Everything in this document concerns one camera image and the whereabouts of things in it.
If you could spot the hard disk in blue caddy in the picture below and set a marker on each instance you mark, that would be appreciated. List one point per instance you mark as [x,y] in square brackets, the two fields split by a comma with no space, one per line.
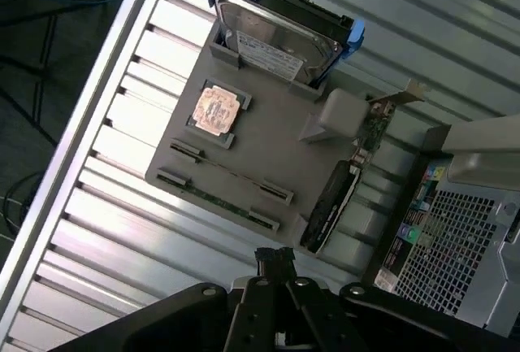
[268,31]

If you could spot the copper-coloured CPU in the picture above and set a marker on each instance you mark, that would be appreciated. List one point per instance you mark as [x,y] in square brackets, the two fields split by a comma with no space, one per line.
[215,110]

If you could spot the open PC case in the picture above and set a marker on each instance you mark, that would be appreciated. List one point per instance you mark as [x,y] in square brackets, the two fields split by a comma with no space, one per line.
[451,242]

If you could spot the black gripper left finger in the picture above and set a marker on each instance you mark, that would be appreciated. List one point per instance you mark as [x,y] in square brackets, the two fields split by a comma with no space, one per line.
[178,319]

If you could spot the gray parts rack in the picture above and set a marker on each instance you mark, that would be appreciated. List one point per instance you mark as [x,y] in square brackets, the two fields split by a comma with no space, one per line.
[280,140]

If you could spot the black graphics card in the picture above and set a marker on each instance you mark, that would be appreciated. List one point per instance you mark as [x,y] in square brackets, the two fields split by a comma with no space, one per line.
[329,209]

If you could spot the green RAM stick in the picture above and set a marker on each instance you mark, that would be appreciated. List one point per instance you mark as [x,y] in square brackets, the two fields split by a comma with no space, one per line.
[219,201]

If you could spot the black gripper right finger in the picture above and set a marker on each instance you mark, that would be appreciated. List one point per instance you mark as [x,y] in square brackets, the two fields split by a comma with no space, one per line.
[406,323]

